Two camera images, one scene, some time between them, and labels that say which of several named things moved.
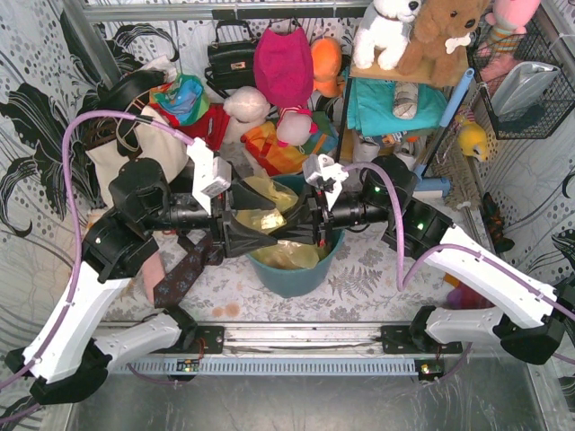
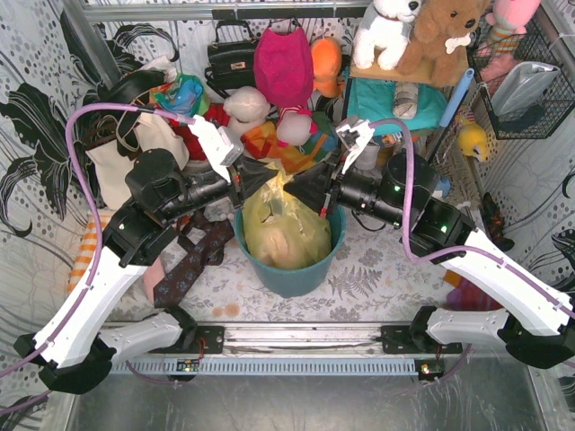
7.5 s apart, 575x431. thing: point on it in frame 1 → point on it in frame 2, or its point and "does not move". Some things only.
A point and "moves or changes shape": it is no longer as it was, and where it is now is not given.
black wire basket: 526,87 does not move
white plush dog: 384,23 does not move
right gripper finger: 300,227 → 312,196
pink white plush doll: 294,126 does not move
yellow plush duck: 472,138 does not move
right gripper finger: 301,212 → 313,182
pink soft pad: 154,274 does not move
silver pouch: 520,87 does not move
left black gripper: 219,220 → 238,183
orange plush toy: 326,57 does not move
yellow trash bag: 281,255 moves or changes shape
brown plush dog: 440,30 does not move
